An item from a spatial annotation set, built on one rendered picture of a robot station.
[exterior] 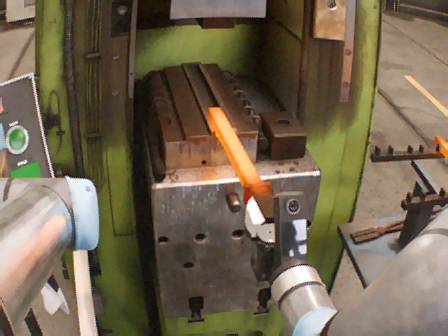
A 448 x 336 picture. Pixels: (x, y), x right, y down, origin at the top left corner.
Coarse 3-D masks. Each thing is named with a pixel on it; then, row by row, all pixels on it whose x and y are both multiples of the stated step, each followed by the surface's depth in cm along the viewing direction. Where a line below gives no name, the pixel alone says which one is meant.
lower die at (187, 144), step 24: (168, 72) 145; (216, 72) 146; (168, 96) 134; (192, 96) 132; (216, 96) 130; (168, 120) 123; (192, 120) 121; (240, 120) 122; (168, 144) 114; (192, 144) 116; (216, 144) 117; (168, 168) 118
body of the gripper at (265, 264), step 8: (264, 224) 84; (272, 224) 84; (256, 232) 82; (264, 232) 82; (272, 232) 82; (264, 240) 80; (272, 240) 80; (264, 248) 80; (272, 248) 80; (264, 256) 80; (272, 256) 81; (256, 264) 84; (264, 264) 81; (272, 264) 82; (288, 264) 75; (296, 264) 75; (304, 264) 75; (256, 272) 85; (264, 272) 82; (272, 272) 82; (280, 272) 75; (264, 280) 84; (272, 280) 75
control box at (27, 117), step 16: (16, 80) 91; (32, 80) 94; (0, 96) 89; (16, 96) 91; (32, 96) 94; (16, 112) 92; (32, 112) 94; (16, 128) 91; (32, 128) 94; (32, 144) 94; (16, 160) 92; (32, 160) 94; (48, 160) 96; (48, 176) 96
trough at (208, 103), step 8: (192, 64) 148; (192, 72) 147; (200, 72) 146; (200, 80) 142; (200, 88) 137; (208, 88) 136; (200, 96) 133; (208, 96) 133; (208, 104) 129; (216, 104) 128; (216, 136) 116
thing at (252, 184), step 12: (216, 108) 122; (216, 120) 117; (216, 132) 116; (228, 132) 112; (228, 144) 107; (240, 144) 107; (228, 156) 107; (240, 156) 103; (240, 168) 99; (252, 168) 99; (240, 180) 98; (252, 180) 95; (252, 192) 91; (264, 192) 91; (264, 204) 88; (264, 216) 85
